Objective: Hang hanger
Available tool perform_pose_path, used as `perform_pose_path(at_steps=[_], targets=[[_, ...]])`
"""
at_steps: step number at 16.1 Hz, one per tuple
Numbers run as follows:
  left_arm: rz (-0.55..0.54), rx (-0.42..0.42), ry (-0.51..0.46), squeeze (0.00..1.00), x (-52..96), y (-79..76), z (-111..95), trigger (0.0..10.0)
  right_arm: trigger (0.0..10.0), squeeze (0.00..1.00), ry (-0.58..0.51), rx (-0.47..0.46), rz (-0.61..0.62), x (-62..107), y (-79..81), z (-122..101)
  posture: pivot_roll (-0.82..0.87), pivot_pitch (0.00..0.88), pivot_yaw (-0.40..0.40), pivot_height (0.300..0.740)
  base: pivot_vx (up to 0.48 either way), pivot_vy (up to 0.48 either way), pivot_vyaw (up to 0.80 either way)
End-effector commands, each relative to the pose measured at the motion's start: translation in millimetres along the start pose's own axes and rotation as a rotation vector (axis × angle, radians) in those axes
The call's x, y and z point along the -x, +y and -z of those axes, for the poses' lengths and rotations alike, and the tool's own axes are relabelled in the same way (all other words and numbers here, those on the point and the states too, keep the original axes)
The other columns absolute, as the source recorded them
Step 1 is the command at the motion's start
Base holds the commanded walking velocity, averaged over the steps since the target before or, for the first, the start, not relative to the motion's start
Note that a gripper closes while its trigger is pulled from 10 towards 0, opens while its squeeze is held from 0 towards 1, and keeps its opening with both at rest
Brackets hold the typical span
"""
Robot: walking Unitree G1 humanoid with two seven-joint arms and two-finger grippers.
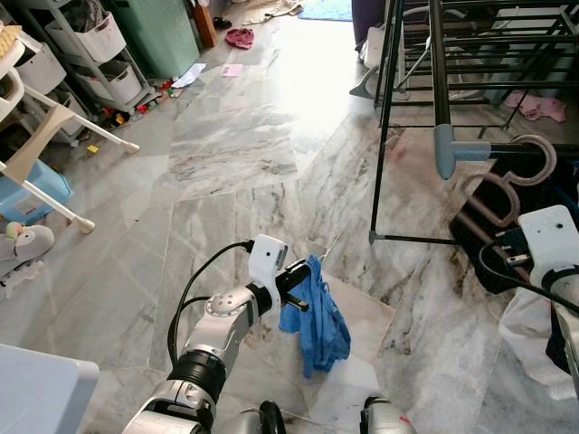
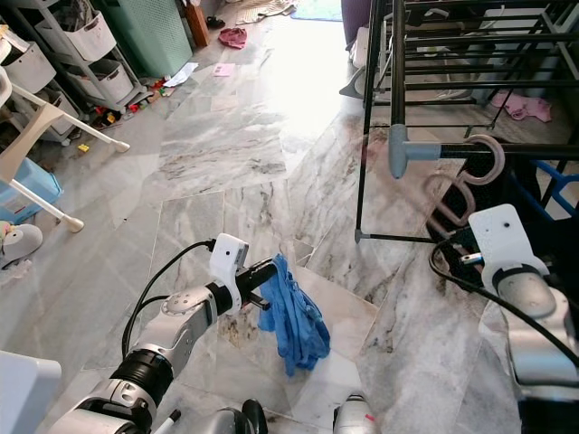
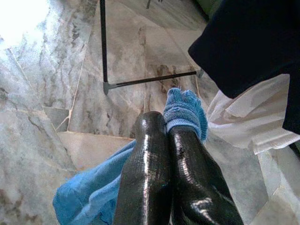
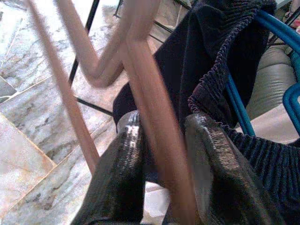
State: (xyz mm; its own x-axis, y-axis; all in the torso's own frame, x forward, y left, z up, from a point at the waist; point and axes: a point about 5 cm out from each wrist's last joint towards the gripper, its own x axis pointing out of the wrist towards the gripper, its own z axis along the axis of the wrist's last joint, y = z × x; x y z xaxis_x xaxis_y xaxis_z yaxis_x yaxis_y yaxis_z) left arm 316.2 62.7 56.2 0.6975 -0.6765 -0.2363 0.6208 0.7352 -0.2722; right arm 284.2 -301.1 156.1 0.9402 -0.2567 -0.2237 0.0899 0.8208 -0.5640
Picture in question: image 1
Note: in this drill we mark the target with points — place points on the pink crumpled cloth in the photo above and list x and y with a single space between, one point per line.
538 107

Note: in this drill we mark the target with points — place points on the navy blue garment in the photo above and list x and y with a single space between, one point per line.
561 194

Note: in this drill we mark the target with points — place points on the black metal drying rack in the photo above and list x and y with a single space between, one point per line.
443 154

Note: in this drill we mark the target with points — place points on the purple plastic bin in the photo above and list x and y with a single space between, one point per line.
366 20

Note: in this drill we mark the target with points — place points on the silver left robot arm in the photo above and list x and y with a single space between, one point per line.
217 330

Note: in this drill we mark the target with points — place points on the beige floor rag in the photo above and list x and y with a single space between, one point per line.
271 11

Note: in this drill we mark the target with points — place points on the pink paper sheet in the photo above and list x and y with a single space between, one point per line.
232 70

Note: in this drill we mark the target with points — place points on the small red toy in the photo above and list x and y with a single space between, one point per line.
168 88

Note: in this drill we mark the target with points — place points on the blue cloth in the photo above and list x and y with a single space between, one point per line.
321 334

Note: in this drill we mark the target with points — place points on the blue floor mat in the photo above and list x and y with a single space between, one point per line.
326 9

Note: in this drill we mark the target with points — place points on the dark left robot foot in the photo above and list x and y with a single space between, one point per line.
253 420

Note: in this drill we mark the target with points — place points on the green plastic laundry bin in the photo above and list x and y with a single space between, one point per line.
154 36

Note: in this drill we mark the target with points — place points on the pink plastic hanger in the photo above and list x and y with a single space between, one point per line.
547 163

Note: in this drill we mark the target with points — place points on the light blue plastic box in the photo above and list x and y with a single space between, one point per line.
36 194

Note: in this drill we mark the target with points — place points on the brown wooden post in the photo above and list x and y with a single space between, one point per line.
204 27

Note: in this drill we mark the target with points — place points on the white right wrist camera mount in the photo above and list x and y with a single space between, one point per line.
547 235

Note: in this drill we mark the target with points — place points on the white paper sheet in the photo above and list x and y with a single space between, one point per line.
188 75

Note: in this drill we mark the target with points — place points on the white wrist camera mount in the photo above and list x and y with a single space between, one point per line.
267 262
547 235

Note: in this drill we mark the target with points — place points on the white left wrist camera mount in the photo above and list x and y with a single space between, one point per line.
267 262

